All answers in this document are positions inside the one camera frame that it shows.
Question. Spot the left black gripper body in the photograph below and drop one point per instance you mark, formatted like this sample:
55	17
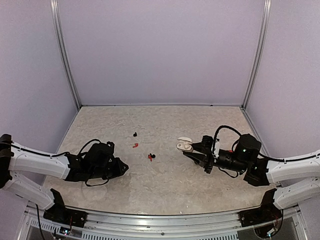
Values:
108	173

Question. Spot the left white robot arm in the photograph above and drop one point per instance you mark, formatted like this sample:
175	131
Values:
98	162

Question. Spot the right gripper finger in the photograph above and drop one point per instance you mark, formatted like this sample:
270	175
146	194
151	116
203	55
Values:
200	147
198	158

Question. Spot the white earbud charging case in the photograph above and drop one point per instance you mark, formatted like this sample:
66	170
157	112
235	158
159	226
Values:
184	144

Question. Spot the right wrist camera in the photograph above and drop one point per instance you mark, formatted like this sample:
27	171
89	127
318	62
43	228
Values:
210	145

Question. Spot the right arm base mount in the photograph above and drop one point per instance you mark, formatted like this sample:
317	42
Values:
266	212

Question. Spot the left aluminium frame post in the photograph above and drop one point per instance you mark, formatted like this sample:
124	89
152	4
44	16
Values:
54	5

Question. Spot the aluminium frame post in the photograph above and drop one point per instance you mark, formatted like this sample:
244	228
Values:
54	5
258	53

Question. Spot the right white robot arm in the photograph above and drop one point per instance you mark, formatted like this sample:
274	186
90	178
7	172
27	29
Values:
259	170

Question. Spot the right aluminium frame post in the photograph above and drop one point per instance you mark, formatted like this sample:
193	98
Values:
258	53

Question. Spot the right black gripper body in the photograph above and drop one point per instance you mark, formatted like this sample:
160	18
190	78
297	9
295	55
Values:
209	163

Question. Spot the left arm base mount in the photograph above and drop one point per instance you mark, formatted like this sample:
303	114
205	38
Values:
59	213

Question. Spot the red and black earbuds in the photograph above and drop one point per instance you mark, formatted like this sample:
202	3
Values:
151	156

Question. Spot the front aluminium rail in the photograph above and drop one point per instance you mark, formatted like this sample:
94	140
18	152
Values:
100	225

